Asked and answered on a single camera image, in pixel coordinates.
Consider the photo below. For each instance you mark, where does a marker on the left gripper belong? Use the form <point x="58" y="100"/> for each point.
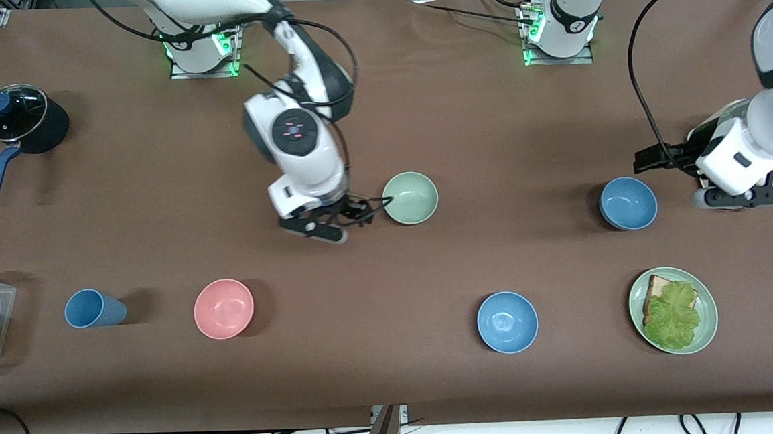
<point x="680" y="155"/>

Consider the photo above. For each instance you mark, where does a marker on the glass lid blue knob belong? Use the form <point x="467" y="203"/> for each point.
<point x="18" y="119"/>

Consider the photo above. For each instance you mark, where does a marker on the brown table cover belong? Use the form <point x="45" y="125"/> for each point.
<point x="420" y="107"/>

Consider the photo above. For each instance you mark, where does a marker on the white toast slice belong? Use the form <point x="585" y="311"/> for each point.
<point x="659" y="285"/>

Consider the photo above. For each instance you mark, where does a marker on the pale green plate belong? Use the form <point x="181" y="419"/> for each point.
<point x="708" y="315"/>

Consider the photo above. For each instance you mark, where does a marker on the blue cup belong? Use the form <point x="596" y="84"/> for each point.
<point x="93" y="309"/>

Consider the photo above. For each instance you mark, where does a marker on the pale green bowl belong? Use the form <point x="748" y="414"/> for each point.
<point x="412" y="198"/>

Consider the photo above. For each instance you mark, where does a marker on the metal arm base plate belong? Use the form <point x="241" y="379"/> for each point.
<point x="206" y="74"/>
<point x="558" y="61"/>

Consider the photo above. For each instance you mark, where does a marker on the pink bowl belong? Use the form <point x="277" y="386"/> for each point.
<point x="224" y="309"/>

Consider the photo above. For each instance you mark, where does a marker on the small metal bracket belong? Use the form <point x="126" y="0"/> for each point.
<point x="404" y="412"/>

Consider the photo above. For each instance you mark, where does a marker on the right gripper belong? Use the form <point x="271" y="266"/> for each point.
<point x="342" y="209"/>

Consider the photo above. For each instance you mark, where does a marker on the blue bowl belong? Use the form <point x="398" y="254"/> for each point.
<point x="507" y="322"/>
<point x="628" y="203"/>

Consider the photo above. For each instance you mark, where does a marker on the green lettuce leaf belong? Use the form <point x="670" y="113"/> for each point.
<point x="674" y="317"/>

